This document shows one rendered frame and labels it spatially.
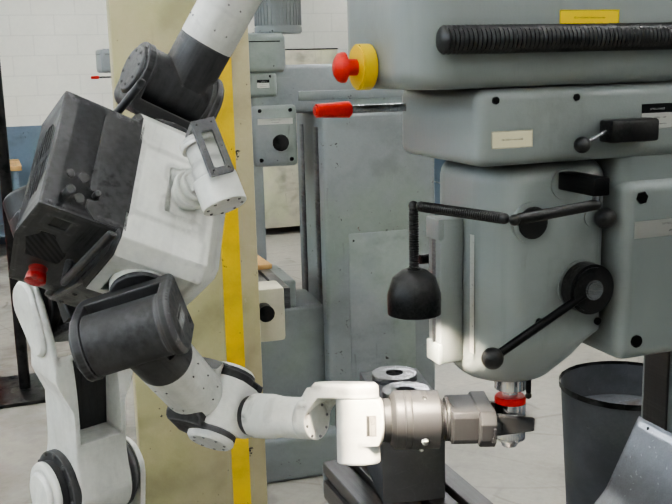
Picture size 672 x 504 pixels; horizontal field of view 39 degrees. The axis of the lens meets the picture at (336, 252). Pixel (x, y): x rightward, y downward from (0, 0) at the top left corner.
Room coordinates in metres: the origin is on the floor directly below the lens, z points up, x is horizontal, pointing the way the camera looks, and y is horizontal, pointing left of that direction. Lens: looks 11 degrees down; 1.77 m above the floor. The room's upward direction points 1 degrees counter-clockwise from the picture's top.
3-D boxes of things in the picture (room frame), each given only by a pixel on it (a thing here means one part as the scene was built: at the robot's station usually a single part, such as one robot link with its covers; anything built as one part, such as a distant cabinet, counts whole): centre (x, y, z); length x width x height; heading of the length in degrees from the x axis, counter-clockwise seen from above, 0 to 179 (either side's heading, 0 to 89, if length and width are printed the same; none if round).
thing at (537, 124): (1.36, -0.30, 1.68); 0.34 x 0.24 x 0.10; 110
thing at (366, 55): (1.26, -0.04, 1.76); 0.06 x 0.02 x 0.06; 20
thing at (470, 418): (1.34, -0.17, 1.23); 0.13 x 0.12 x 0.10; 2
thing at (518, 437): (1.34, -0.26, 1.23); 0.05 x 0.05 x 0.06
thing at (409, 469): (1.73, -0.12, 1.06); 0.22 x 0.12 x 0.20; 9
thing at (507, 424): (1.31, -0.26, 1.23); 0.06 x 0.02 x 0.03; 92
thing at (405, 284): (1.22, -0.10, 1.47); 0.07 x 0.07 x 0.06
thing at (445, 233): (1.31, -0.15, 1.45); 0.04 x 0.04 x 0.21; 20
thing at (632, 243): (1.41, -0.44, 1.47); 0.24 x 0.19 x 0.26; 20
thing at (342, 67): (1.26, -0.02, 1.76); 0.04 x 0.03 x 0.04; 20
